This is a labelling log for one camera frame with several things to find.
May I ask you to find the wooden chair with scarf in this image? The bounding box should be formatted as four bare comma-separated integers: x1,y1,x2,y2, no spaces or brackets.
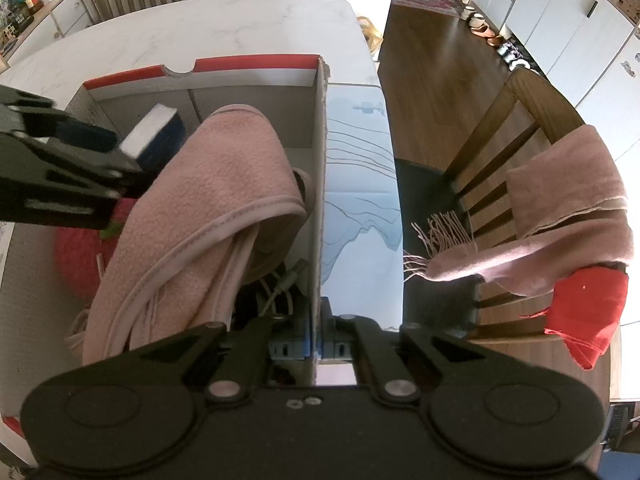
395,67,626,346

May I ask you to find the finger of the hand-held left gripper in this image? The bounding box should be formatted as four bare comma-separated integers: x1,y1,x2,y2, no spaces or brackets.
0,85,120,153
0,134,156,228

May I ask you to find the blue printed table mat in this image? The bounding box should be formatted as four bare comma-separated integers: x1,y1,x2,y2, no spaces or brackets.
320,82,403,386

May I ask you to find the pink towel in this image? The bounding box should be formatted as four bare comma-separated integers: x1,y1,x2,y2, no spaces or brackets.
82,104,308,366

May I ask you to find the white usb cable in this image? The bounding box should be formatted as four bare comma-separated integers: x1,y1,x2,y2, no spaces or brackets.
250,257,311,316

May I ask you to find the yellow bag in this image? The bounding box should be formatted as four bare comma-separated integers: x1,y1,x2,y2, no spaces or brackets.
357,16,385,61

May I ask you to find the pink fringed scarf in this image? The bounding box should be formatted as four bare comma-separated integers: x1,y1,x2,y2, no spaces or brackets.
402,125,630,297

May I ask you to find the red cloth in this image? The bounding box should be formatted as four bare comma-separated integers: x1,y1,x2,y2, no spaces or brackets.
520,265,630,371

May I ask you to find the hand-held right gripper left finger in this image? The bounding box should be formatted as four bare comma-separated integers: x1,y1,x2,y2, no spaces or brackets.
127,297,315,406

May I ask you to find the red plush fruit ball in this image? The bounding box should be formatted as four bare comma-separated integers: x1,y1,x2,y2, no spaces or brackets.
54,197,141,301

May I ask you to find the white hallway cabinet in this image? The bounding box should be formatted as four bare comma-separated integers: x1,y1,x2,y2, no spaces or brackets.
472,0,640,161

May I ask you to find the wooden white sideboard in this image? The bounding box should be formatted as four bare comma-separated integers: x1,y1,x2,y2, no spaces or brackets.
0,0,93,61

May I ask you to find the row of shoes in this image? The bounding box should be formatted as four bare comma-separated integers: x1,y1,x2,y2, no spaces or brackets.
465,7,506,46

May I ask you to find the white red cardboard box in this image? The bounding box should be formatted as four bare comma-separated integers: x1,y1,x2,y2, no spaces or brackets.
0,55,332,456

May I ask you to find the black chair cushion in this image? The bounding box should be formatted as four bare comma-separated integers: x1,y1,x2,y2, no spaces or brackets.
395,157,481,336

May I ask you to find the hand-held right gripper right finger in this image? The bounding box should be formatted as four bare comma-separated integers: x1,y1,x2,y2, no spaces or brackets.
320,297,488,406

